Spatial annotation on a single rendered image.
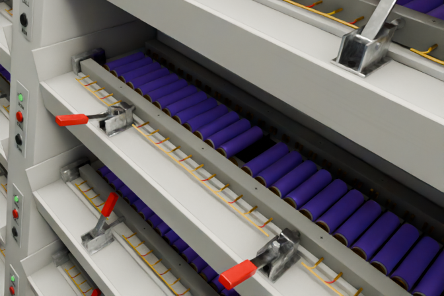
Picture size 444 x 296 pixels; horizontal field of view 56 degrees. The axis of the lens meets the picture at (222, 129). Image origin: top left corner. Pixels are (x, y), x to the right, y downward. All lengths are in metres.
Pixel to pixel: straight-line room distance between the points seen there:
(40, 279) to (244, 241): 0.54
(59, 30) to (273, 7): 0.35
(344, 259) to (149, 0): 0.31
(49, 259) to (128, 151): 0.43
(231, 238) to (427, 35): 0.25
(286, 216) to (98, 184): 0.38
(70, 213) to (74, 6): 0.32
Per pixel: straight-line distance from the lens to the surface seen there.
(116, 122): 0.53
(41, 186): 0.77
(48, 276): 0.89
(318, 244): 0.40
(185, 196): 0.45
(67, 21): 0.65
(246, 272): 0.35
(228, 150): 0.48
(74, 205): 0.73
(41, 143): 0.72
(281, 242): 0.39
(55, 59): 0.65
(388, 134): 0.30
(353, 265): 0.40
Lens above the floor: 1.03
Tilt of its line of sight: 26 degrees down
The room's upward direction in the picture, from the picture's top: 16 degrees clockwise
